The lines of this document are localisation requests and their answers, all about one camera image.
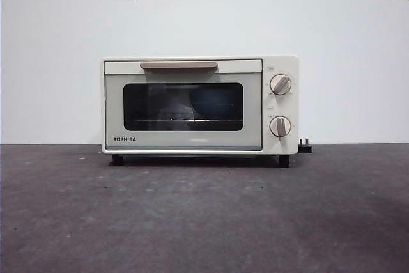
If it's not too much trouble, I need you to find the metal wire oven rack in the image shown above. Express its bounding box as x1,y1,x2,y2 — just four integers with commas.
134,118,243,124

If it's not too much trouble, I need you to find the blue bowl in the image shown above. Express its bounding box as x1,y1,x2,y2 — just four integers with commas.
190,90,237,120

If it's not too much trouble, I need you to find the white Toshiba toaster oven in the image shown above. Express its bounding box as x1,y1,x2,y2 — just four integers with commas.
101,55,300,168

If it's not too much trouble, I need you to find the black power plug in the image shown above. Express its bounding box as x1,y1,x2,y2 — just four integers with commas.
298,137,314,153

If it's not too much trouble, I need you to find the beige oven door handle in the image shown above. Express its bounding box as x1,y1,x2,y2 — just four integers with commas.
139,61,219,70

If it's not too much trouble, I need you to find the beige oven knob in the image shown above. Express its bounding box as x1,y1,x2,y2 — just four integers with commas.
270,74,293,97
269,116,292,138

